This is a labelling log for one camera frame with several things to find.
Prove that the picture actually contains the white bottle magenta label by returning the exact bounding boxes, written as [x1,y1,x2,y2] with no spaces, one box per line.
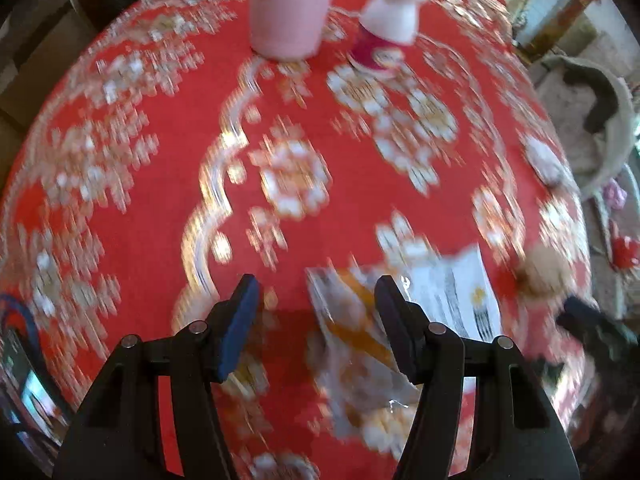
[347,0,432,75]

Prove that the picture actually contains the clear plastic wrapper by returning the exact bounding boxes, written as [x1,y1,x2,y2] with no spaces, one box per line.
[305,265,426,441]

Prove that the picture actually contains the pink thermos bottle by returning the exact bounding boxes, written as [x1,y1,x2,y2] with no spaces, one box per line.
[249,0,342,59]

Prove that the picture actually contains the white crumpled tissue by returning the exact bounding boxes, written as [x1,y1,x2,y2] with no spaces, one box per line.
[525,135,571,186]

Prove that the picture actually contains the small purple toy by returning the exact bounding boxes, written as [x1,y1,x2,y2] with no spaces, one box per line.
[602,182,628,211]

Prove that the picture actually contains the wooden stool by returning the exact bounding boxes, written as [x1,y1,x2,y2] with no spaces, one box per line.
[0,0,101,126]

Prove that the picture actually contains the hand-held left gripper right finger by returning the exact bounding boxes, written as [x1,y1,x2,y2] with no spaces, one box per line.
[374,275,581,480]

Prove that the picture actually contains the red embroidered tablecloth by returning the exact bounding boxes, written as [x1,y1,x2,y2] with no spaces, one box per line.
[0,0,593,480]

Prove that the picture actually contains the white printed paper packet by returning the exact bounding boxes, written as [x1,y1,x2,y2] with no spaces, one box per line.
[400,245,502,341]

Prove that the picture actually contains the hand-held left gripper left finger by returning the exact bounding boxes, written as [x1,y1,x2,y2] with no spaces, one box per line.
[52,274,262,480]

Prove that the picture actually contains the blue cord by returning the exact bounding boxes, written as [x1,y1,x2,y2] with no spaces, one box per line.
[0,292,38,341]

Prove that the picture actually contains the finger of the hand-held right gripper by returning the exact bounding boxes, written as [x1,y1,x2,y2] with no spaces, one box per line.
[556,296,640,361]

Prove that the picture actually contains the red paper decoration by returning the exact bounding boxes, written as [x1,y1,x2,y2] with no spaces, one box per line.
[612,235,640,268]

